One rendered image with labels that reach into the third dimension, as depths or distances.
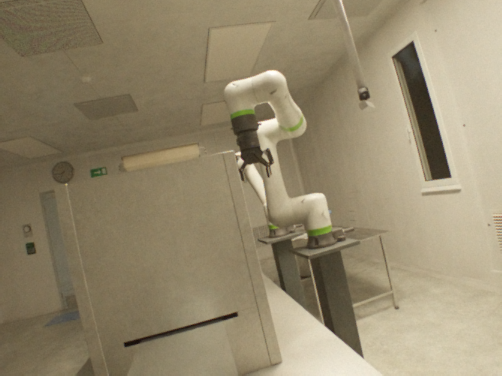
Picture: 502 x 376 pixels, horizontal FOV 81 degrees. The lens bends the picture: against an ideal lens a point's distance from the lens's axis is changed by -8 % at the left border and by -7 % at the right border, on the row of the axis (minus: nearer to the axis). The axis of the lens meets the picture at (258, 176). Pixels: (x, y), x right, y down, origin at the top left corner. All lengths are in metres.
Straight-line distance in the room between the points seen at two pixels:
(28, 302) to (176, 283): 6.23
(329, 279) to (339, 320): 0.20
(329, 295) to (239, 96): 0.97
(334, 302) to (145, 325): 0.98
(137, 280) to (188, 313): 0.14
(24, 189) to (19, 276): 1.55
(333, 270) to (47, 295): 5.85
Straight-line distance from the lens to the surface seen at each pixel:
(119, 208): 0.79
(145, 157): 1.49
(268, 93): 1.13
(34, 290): 6.87
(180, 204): 0.77
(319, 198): 1.49
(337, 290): 1.57
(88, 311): 0.83
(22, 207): 6.83
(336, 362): 0.84
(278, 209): 1.51
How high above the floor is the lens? 1.21
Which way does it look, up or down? 4 degrees up
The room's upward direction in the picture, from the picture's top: 13 degrees counter-clockwise
